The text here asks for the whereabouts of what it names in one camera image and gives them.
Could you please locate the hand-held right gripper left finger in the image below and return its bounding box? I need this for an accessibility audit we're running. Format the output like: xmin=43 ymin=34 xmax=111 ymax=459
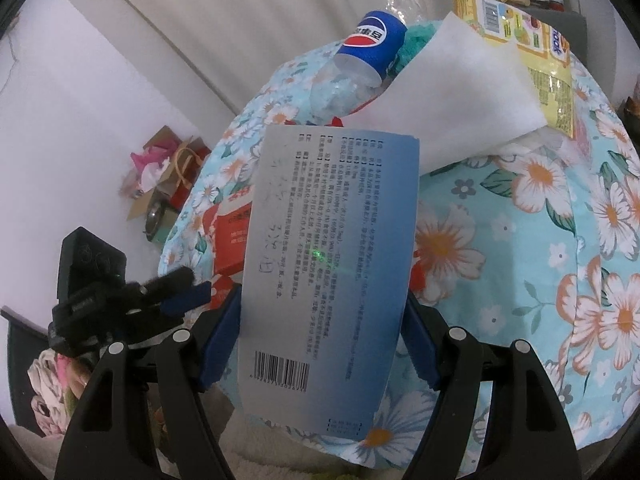
xmin=54 ymin=285 xmax=243 ymax=480

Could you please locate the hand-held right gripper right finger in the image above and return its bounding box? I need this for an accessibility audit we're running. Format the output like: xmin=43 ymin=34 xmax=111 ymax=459
xmin=400 ymin=292 xmax=583 ymax=480

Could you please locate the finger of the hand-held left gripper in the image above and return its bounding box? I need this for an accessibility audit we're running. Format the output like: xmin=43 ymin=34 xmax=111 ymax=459
xmin=125 ymin=266 xmax=197 ymax=306
xmin=160 ymin=281 xmax=212 ymax=318

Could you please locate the red white small box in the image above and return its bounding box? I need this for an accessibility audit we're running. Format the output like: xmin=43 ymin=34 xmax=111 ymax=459
xmin=207 ymin=187 xmax=256 ymax=276

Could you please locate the blue white printed carton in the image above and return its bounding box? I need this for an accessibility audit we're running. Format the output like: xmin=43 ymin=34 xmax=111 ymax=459
xmin=236 ymin=125 xmax=421 ymax=443

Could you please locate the white tissue sheet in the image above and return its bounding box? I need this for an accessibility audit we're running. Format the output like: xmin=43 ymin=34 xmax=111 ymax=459
xmin=350 ymin=12 xmax=548 ymax=176

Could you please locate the teal cloth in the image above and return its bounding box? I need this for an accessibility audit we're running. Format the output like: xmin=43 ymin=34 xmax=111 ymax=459
xmin=387 ymin=20 xmax=446 ymax=78

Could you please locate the clear plastic bottle blue label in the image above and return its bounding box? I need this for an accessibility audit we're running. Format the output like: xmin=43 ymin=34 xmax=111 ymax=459
xmin=309 ymin=0 xmax=428 ymax=126

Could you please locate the yellow snack packet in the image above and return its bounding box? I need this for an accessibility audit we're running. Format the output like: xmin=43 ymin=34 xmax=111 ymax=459
xmin=452 ymin=0 xmax=573 ymax=141

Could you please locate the metal bowl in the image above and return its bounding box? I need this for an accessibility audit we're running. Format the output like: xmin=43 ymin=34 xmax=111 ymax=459
xmin=144 ymin=204 xmax=173 ymax=241

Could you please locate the brown cardboard box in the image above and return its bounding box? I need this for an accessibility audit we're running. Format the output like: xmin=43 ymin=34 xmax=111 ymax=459
xmin=120 ymin=125 xmax=211 ymax=222

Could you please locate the red gift bag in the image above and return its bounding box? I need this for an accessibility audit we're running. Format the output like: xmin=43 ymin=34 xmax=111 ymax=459
xmin=170 ymin=137 xmax=213 ymax=211

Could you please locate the pink tissue paper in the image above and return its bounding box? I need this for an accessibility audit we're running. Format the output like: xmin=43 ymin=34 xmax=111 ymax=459
xmin=131 ymin=147 xmax=173 ymax=192

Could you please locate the pink floral clothing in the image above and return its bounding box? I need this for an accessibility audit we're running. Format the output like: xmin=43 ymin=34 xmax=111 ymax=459
xmin=27 ymin=347 xmax=101 ymax=436

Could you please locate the floral blue tablecloth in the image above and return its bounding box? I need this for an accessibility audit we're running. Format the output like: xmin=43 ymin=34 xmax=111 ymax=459
xmin=159 ymin=35 xmax=640 ymax=461

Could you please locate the grey cabinet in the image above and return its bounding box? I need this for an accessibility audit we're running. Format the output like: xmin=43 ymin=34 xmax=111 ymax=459
xmin=520 ymin=2 xmax=588 ymax=56

